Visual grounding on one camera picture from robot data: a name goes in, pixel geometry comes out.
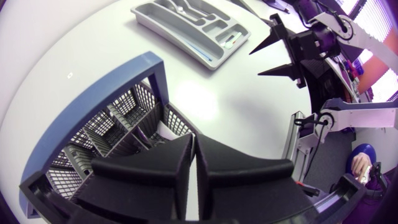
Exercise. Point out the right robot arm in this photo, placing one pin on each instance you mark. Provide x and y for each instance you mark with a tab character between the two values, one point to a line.
367	37

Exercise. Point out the steel spoon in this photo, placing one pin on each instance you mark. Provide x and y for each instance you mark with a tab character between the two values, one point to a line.
179	8

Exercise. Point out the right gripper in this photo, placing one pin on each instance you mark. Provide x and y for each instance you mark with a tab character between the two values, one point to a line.
306	46

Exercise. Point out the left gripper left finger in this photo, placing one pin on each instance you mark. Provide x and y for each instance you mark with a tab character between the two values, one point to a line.
146	186

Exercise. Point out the person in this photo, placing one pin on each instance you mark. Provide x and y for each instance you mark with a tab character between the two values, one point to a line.
362	163

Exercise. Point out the grey cutlery tray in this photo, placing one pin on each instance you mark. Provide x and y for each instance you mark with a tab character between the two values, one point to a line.
183	34

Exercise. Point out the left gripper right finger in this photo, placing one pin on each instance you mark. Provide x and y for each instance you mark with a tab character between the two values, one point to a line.
245	189

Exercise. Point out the grey cutlery basket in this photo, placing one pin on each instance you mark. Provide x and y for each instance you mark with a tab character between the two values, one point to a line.
93	93

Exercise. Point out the thin blue stick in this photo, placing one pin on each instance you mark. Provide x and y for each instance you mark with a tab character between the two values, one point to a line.
200	53

